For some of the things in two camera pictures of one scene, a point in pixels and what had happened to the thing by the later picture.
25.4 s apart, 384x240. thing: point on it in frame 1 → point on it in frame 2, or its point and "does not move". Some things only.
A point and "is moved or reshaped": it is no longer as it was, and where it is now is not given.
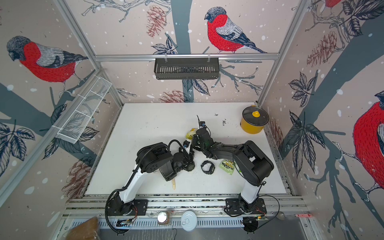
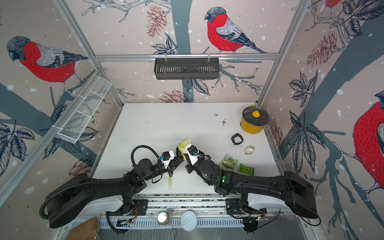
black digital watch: (189, 166) is moved or reshaped
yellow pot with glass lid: (254, 119) does not move
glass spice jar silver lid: (163, 217) does not move
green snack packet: (227, 165) does not move
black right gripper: (194, 141) → (189, 168)
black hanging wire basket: (187, 68) does not move
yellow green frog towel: (189, 135) is moved or reshaped
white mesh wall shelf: (72, 129) does not move
